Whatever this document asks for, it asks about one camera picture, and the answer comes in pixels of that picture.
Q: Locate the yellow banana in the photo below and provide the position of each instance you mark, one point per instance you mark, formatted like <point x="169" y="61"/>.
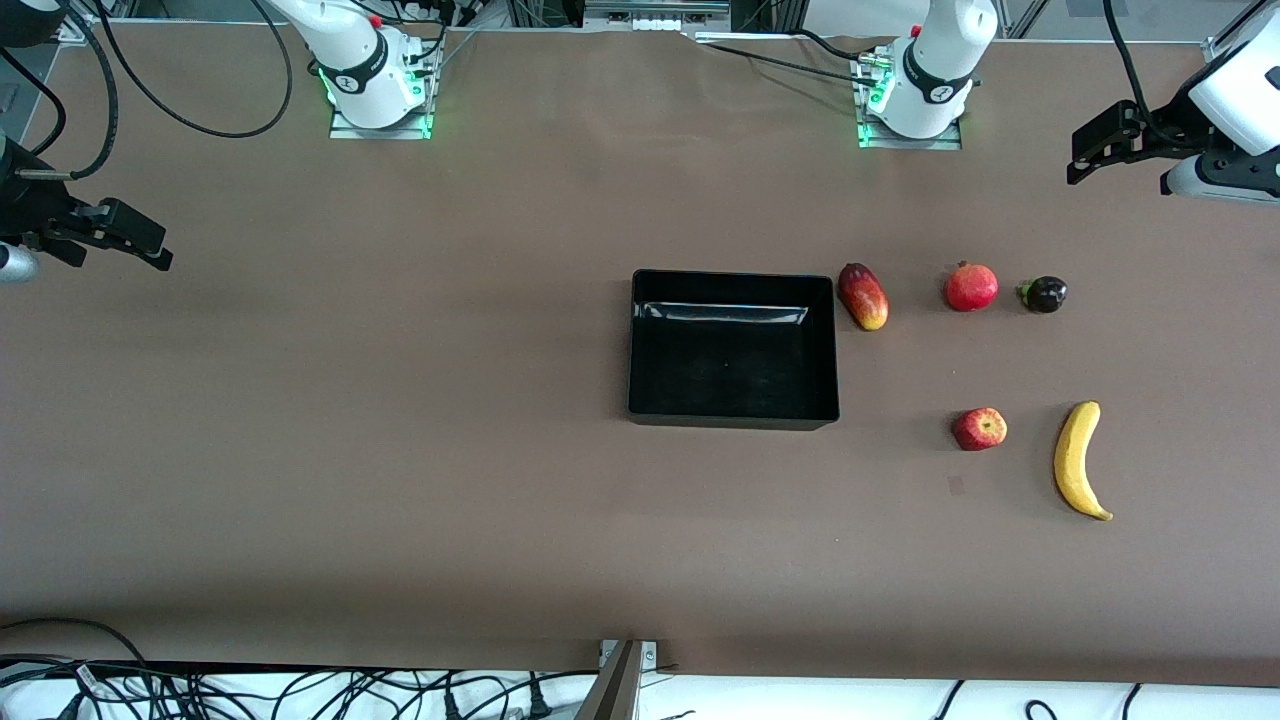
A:
<point x="1072" y="460"/>

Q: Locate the dark purple mangosteen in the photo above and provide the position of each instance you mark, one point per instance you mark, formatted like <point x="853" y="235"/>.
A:
<point x="1046" y="295"/>

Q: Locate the black power plug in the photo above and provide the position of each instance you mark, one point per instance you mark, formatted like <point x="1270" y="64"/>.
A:
<point x="451" y="705"/>
<point x="540" y="705"/>

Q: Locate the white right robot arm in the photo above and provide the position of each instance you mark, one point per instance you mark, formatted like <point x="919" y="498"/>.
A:
<point x="350" y="50"/>

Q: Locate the paper table cover sheet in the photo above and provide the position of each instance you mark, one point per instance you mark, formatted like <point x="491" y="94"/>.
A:
<point x="400" y="450"/>

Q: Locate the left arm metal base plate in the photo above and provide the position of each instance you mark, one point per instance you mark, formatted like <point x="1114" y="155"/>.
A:
<point x="910" y="143"/>

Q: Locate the red yellow mango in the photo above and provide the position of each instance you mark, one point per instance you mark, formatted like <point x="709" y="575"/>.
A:
<point x="865" y="300"/>

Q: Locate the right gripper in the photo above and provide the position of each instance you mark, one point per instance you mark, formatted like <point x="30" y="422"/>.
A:
<point x="30" y="208"/>

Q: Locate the aluminium profile bar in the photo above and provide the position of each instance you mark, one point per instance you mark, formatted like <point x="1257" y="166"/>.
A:
<point x="1250" y="20"/>

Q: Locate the aluminium corner bracket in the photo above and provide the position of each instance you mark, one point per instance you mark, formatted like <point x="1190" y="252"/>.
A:
<point x="75" y="35"/>
<point x="1218" y="48"/>

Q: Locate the red yellow apple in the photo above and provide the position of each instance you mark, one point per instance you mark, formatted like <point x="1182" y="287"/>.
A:
<point x="980" y="430"/>

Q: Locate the aluminium edge bracket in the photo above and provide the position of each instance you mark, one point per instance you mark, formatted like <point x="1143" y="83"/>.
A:
<point x="648" y="655"/>

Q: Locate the grey metal post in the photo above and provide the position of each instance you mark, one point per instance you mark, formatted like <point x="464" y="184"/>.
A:
<point x="612" y="695"/>

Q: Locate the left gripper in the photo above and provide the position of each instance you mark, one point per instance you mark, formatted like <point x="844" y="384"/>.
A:
<point x="1166" y="136"/>

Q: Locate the red pomegranate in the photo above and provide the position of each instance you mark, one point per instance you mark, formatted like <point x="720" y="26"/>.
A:
<point x="972" y="288"/>

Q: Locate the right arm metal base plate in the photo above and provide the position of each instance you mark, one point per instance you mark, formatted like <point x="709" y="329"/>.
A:
<point x="380" y="133"/>

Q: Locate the black rectangular tray box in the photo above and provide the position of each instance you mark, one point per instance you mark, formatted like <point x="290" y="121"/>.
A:
<point x="730" y="370"/>

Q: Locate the aluminium frame rail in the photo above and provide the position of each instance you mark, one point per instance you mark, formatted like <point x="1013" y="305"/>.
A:
<point x="655" y="8"/>

